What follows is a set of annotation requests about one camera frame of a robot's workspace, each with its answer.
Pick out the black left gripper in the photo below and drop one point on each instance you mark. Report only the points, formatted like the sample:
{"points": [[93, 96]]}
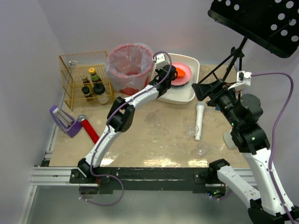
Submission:
{"points": [[170, 72]]}

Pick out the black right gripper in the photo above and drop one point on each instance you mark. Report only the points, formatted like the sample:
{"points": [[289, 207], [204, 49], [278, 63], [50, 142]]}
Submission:
{"points": [[216, 92]]}

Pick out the pink plate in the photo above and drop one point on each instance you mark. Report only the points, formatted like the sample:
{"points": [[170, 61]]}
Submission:
{"points": [[186, 79]]}

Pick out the orange plate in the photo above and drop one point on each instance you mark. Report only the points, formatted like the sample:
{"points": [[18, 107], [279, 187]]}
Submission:
{"points": [[180, 73]]}

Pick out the clear glass cup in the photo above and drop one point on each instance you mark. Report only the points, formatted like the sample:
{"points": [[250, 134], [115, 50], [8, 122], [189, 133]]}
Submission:
{"points": [[191, 130]]}

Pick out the clear glass bowl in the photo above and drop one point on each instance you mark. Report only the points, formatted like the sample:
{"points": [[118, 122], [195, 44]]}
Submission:
{"points": [[202, 149]]}

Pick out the clear black-lidded shaker jar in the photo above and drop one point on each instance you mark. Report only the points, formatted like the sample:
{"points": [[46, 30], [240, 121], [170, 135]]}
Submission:
{"points": [[101, 93]]}

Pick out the green yellow-capped sauce bottle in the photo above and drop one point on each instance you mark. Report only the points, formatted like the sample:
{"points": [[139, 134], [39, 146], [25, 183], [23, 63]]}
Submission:
{"points": [[94, 76]]}

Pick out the dark spice jar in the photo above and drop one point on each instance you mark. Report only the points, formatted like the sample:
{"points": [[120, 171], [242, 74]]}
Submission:
{"points": [[87, 94]]}

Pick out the brown-lidded seasoning bottle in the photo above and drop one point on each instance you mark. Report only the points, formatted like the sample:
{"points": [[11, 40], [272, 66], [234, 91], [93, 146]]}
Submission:
{"points": [[86, 82]]}

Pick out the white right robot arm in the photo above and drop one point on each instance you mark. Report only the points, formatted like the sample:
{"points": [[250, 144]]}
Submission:
{"points": [[268, 203]]}

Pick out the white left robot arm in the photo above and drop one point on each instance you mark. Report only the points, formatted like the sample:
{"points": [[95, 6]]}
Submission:
{"points": [[121, 114]]}

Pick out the white microphone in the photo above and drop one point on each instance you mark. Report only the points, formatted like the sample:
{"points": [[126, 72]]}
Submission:
{"points": [[199, 119]]}

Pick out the white rectangular basin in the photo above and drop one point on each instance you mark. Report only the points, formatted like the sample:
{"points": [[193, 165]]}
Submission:
{"points": [[181, 95]]}

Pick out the red mesh waste basket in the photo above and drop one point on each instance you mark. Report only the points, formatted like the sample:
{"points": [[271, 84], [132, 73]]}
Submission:
{"points": [[128, 70]]}

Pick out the clear plastic bin liner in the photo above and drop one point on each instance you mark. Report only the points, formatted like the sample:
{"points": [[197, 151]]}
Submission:
{"points": [[123, 67]]}

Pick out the red glitter microphone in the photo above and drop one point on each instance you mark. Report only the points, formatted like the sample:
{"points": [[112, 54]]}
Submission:
{"points": [[88, 128]]}

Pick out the black music stand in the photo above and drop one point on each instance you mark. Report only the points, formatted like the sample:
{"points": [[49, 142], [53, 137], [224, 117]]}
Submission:
{"points": [[272, 24]]}

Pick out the gold wire rack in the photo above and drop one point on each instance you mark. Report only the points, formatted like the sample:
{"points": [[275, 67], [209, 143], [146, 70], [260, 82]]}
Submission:
{"points": [[73, 67]]}

